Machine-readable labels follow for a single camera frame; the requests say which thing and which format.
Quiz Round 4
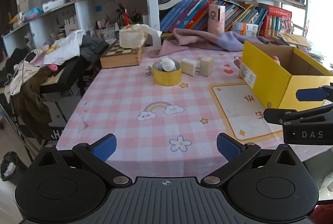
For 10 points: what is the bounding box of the white shirt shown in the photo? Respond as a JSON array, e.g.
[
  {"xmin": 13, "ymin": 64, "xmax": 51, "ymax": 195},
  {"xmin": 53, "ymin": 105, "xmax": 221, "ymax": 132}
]
[{"xmin": 5, "ymin": 30, "xmax": 84, "ymax": 97}]

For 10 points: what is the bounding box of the beige tissue pack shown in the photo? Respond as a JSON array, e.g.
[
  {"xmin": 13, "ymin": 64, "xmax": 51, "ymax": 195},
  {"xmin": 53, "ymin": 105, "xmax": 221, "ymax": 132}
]
[{"xmin": 119, "ymin": 24, "xmax": 162, "ymax": 49}]

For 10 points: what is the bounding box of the beige staple box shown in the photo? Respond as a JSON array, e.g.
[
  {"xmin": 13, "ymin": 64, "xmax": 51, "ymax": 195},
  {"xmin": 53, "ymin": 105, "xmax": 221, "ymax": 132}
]
[{"xmin": 199, "ymin": 56, "xmax": 214, "ymax": 77}]

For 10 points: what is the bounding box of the brown paper envelope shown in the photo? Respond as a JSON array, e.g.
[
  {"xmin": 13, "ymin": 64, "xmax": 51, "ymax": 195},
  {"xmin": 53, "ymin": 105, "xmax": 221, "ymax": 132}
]
[{"xmin": 278, "ymin": 33, "xmax": 311, "ymax": 48}]

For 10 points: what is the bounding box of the white spray bottle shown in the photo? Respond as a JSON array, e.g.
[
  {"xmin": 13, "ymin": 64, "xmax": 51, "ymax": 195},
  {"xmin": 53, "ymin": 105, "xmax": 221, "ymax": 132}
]
[{"xmin": 160, "ymin": 57, "xmax": 177, "ymax": 72}]

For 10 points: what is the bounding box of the wooden chess box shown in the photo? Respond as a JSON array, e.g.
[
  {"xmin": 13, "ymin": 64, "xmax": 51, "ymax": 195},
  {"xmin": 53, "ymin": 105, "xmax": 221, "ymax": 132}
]
[{"xmin": 100, "ymin": 41, "xmax": 144, "ymax": 69}]

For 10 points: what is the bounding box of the pink cylindrical device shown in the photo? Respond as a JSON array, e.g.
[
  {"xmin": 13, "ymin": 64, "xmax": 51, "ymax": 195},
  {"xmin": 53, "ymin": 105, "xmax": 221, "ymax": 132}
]
[{"xmin": 208, "ymin": 4, "xmax": 225, "ymax": 36}]

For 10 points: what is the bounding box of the pink checkered tablecloth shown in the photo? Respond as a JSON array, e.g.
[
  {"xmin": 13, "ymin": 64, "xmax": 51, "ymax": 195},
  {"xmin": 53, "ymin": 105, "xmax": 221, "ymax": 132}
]
[{"xmin": 55, "ymin": 42, "xmax": 333, "ymax": 180}]

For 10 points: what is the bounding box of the yellow cardboard box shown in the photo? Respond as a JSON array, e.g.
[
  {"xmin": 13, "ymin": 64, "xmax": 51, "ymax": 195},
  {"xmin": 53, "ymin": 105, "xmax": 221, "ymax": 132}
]
[{"xmin": 240, "ymin": 41, "xmax": 332, "ymax": 111}]

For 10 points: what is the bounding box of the pink plush toy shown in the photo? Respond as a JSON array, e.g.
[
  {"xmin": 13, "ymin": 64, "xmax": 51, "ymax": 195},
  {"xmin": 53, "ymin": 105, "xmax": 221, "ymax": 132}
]
[{"xmin": 271, "ymin": 56, "xmax": 281, "ymax": 65}]

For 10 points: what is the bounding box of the orange white box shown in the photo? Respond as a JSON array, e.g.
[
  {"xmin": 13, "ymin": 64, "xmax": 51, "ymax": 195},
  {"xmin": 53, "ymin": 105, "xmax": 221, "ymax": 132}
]
[
  {"xmin": 232, "ymin": 29, "xmax": 257, "ymax": 37},
  {"xmin": 232, "ymin": 22, "xmax": 258, "ymax": 32}
]

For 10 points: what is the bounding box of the orange white box upper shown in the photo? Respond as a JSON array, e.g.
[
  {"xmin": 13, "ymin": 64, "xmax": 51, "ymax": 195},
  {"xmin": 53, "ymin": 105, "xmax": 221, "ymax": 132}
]
[{"xmin": 232, "ymin": 22, "xmax": 258, "ymax": 32}]

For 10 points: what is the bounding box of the pink purple scarf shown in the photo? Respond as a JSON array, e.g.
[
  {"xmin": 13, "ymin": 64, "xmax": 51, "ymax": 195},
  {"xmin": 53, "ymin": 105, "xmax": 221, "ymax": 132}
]
[{"xmin": 149, "ymin": 28, "xmax": 270, "ymax": 58}]

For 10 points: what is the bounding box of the orange white box lower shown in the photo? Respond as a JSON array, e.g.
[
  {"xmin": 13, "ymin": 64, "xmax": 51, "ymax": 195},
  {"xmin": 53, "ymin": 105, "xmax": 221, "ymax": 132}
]
[{"xmin": 232, "ymin": 29, "xmax": 257, "ymax": 37}]

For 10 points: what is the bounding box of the black trash bin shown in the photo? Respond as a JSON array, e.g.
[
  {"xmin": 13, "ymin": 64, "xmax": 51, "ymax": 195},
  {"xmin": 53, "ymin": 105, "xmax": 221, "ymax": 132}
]
[{"xmin": 1, "ymin": 151, "xmax": 28, "ymax": 186}]

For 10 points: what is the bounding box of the yellow tape roll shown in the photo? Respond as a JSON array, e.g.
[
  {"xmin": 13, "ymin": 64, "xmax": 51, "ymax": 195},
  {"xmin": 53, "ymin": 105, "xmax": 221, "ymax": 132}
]
[{"xmin": 151, "ymin": 61, "xmax": 182, "ymax": 87}]

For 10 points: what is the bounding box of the red thick dictionary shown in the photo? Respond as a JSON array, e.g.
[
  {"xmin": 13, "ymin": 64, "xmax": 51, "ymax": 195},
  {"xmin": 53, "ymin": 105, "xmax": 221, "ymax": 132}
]
[{"xmin": 259, "ymin": 4, "xmax": 293, "ymax": 38}]

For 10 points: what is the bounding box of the dark grey garment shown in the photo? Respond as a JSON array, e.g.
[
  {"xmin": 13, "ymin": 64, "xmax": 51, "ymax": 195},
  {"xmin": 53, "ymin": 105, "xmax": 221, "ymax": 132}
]
[{"xmin": 80, "ymin": 35, "xmax": 109, "ymax": 63}]

